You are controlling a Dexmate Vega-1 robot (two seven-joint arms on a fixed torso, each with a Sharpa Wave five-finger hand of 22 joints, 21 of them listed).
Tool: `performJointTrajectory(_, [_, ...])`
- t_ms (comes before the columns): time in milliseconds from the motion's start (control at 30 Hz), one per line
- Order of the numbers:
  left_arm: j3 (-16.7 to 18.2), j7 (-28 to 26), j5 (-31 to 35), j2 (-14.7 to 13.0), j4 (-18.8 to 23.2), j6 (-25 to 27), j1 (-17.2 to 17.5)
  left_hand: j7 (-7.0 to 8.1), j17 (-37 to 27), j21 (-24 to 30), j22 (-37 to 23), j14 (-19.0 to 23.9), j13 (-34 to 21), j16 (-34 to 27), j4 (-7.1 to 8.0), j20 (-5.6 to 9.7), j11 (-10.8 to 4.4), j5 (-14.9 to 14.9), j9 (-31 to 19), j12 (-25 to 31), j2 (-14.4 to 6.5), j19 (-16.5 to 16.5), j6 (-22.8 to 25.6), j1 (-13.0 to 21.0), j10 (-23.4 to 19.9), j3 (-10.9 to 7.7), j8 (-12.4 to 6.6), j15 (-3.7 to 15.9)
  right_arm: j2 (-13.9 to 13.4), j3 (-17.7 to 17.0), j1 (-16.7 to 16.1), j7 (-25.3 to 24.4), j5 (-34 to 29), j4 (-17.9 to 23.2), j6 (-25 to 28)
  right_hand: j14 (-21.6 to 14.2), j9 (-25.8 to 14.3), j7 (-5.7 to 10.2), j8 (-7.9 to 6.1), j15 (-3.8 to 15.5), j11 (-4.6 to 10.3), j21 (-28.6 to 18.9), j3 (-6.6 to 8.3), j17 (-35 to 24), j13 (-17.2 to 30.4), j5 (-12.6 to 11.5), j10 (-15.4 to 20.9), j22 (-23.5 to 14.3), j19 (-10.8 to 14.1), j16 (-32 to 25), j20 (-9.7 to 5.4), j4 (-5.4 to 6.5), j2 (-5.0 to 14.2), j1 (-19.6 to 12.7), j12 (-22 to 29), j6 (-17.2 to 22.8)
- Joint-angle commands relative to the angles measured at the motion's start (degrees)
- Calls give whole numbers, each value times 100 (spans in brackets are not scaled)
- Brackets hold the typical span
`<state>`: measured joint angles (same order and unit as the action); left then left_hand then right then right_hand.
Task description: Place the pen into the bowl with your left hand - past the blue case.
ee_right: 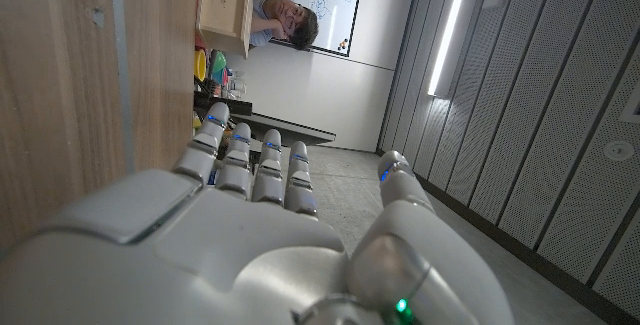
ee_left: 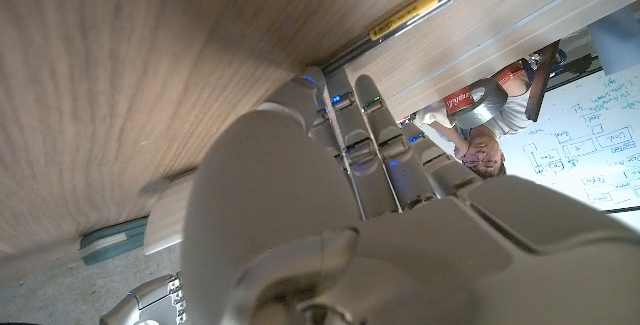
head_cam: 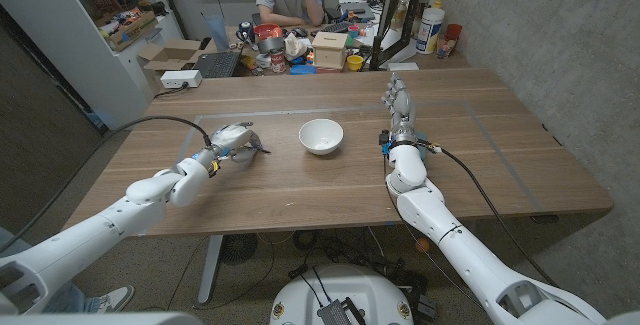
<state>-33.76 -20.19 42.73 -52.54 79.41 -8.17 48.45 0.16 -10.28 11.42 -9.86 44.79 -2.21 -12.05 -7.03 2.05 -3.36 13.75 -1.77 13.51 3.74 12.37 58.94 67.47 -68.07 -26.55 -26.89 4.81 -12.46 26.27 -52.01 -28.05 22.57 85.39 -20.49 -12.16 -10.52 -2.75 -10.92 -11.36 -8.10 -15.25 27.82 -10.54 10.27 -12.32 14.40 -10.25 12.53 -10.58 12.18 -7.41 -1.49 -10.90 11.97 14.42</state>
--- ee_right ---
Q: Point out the light wooden box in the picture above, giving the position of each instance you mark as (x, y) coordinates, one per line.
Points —
(225, 10)

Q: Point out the dark table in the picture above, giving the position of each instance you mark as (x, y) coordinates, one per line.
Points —
(285, 132)

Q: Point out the ceiling light strip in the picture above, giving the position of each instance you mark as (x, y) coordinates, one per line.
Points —
(447, 30)

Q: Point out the green cup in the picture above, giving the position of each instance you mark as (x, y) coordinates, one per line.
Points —
(218, 61)

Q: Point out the yellow cup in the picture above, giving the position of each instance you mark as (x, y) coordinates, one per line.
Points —
(200, 65)

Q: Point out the round ceiling sensor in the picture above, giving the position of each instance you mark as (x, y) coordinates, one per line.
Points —
(618, 150)

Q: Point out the seated person in grey shirt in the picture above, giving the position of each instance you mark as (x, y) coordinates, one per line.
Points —
(290, 17)

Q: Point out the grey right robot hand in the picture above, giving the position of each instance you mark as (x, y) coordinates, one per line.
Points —
(200, 265)

